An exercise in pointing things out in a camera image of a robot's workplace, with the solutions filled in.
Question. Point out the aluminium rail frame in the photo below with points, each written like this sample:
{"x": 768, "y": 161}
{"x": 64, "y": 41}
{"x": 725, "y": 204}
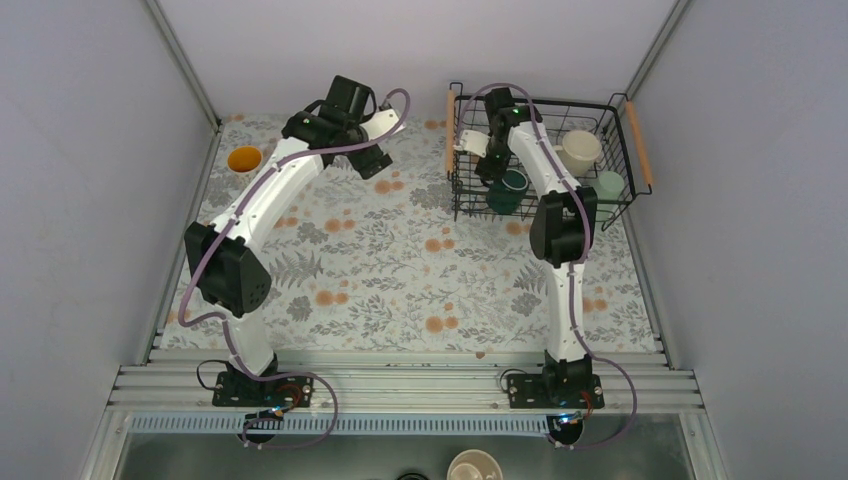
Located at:
{"x": 391, "y": 393}

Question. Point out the floral table mat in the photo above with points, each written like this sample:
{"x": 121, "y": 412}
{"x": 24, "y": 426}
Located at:
{"x": 382, "y": 265}

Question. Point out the white patterned mug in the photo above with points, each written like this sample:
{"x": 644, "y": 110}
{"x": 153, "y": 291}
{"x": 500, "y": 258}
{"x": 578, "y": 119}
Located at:
{"x": 244, "y": 159}

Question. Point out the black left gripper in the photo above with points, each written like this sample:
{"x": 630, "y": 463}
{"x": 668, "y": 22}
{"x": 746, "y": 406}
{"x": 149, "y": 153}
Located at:
{"x": 360, "y": 162}

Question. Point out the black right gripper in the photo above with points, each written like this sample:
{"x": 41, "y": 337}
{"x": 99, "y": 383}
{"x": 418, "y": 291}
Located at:
{"x": 491, "y": 172}

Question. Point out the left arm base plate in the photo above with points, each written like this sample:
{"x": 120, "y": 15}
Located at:
{"x": 233, "y": 389}

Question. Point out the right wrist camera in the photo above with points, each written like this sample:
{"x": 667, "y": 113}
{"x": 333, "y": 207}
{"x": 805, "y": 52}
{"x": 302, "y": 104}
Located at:
{"x": 473, "y": 142}

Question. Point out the beige bowl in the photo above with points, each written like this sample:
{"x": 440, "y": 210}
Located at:
{"x": 474, "y": 464}

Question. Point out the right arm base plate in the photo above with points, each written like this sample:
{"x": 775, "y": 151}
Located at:
{"x": 532, "y": 391}

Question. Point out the mint green plastic cup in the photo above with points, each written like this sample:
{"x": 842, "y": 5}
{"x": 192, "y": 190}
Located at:
{"x": 608, "y": 186}

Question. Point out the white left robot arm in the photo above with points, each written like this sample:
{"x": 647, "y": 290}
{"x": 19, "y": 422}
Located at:
{"x": 229, "y": 281}

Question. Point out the wooden rack handle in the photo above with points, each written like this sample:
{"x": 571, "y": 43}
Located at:
{"x": 450, "y": 134}
{"x": 639, "y": 142}

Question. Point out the dark green mug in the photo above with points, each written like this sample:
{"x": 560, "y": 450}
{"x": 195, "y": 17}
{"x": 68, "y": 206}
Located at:
{"x": 505, "y": 196}

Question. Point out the left wooden rack handle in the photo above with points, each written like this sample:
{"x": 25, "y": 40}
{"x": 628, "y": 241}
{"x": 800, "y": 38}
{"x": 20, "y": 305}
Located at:
{"x": 450, "y": 134}

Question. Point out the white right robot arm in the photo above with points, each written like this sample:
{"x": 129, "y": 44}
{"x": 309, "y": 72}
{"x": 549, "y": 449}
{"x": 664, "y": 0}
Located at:
{"x": 561, "y": 233}

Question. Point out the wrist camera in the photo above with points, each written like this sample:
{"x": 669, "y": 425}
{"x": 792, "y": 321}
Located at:
{"x": 473, "y": 142}
{"x": 382, "y": 122}

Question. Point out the cream ribbed mug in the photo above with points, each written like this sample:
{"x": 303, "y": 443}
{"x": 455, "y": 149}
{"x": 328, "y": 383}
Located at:
{"x": 578, "y": 151}

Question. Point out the right wooden rack handle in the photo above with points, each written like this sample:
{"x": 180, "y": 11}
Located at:
{"x": 639, "y": 142}

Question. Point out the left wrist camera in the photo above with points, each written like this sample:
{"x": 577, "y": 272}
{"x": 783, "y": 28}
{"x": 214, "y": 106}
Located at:
{"x": 382, "y": 122}

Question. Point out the black wire dish rack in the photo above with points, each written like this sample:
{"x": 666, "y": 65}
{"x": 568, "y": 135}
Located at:
{"x": 607, "y": 121}

